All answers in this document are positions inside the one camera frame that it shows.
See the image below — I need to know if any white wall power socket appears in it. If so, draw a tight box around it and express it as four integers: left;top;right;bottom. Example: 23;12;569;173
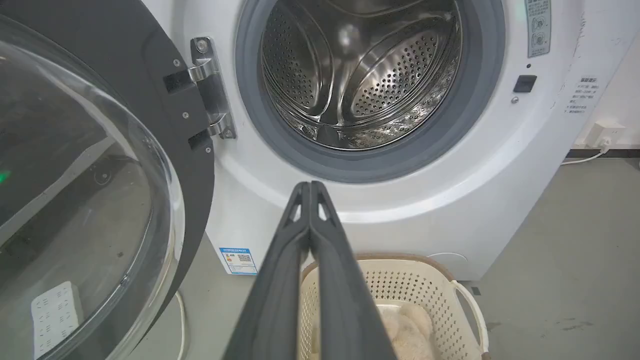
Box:
585;121;626;149

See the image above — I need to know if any cream perforated laundry basket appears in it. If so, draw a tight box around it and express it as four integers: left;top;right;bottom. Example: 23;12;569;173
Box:
298;254;490;360

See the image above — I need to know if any blue energy label sticker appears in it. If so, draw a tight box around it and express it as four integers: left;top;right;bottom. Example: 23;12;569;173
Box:
219;247;259;276

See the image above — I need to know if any dark washing machine door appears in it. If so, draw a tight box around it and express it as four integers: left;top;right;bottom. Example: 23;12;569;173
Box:
0;0;216;360

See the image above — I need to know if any white front-load washing machine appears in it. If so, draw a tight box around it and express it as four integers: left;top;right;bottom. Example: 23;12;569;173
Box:
142;0;640;282

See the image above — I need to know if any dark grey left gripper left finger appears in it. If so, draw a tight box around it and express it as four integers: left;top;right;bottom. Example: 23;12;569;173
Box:
223;181;312;360

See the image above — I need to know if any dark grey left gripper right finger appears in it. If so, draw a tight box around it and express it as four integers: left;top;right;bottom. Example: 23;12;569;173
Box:
310;181;399;360

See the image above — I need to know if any white power cable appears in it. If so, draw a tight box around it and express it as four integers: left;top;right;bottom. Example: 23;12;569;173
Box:
560;144;612;167

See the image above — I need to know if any beige fluffy cloth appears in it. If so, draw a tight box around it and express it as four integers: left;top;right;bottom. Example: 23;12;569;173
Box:
376;303;435;360

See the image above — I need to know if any metal door hinge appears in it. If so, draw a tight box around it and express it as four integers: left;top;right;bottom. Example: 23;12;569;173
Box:
189;36;237;140

